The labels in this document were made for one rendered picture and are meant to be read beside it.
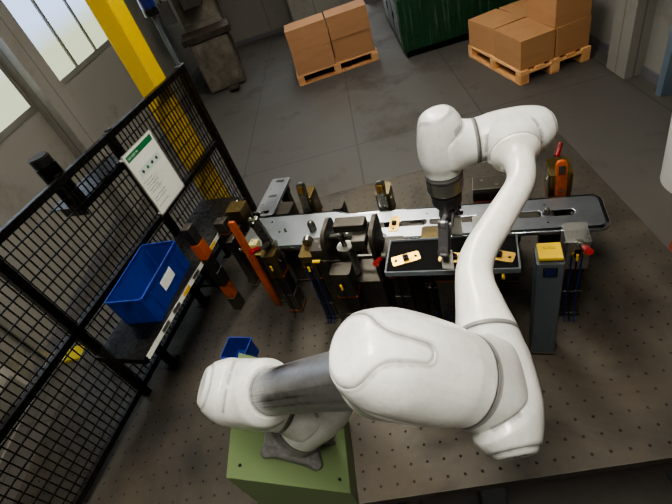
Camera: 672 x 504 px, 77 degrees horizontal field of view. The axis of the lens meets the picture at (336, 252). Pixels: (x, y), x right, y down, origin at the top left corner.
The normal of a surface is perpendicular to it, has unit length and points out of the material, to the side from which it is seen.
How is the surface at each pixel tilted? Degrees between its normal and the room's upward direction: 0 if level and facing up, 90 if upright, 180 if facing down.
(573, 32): 90
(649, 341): 0
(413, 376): 54
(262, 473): 47
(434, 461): 0
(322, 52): 90
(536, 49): 90
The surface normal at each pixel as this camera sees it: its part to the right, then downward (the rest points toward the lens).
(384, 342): 0.12, -0.48
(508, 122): -0.29, -0.47
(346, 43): 0.09, 0.66
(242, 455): 0.51, -0.67
